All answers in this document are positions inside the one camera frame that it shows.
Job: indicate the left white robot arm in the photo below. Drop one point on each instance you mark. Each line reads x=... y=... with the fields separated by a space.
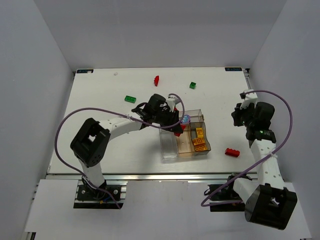
x=90 y=143

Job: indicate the red long lego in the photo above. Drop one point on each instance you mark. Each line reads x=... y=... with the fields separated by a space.
x=232 y=152

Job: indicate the left blue table label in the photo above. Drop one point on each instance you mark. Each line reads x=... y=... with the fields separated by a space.
x=84 y=71

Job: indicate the yellow curved lego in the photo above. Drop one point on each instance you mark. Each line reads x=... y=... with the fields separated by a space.
x=198 y=141
x=199 y=132

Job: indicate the right blue table label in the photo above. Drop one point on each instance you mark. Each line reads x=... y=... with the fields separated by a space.
x=233 y=69

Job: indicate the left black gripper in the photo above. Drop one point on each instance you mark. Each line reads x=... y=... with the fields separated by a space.
x=173 y=120

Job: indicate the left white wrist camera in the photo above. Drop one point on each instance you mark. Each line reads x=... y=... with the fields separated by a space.
x=172 y=101

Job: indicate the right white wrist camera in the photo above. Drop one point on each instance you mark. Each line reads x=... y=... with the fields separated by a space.
x=248 y=96

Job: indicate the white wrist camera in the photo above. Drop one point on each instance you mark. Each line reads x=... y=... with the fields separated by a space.
x=248 y=96
x=172 y=101

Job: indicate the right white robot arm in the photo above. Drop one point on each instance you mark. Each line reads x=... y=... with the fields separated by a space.
x=268 y=201

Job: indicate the long green lego brick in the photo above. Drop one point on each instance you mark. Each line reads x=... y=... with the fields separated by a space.
x=130 y=99

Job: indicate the green square lego far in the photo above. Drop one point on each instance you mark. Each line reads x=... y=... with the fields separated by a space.
x=192 y=85

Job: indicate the purple flower lego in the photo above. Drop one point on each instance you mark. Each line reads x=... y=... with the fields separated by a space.
x=186 y=119

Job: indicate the yellow lego brick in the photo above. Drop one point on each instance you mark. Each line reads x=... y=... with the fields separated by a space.
x=200 y=148

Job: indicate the red lego brick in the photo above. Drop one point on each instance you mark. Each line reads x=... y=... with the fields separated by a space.
x=180 y=130
x=156 y=80

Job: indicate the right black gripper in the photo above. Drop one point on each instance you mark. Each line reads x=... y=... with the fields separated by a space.
x=240 y=114

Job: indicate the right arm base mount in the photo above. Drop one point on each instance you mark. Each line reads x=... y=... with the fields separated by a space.
x=225 y=196

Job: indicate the long smoky clear container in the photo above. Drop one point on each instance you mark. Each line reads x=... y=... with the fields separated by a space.
x=196 y=118

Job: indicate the blue table label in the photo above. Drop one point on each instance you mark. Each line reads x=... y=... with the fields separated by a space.
x=233 y=69
x=84 y=71

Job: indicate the clear plastic container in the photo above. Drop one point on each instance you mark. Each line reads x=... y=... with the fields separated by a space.
x=168 y=145

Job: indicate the aluminium table rail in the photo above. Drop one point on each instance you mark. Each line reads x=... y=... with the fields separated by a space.
x=152 y=177

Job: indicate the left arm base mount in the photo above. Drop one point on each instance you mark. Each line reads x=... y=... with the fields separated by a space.
x=88 y=197

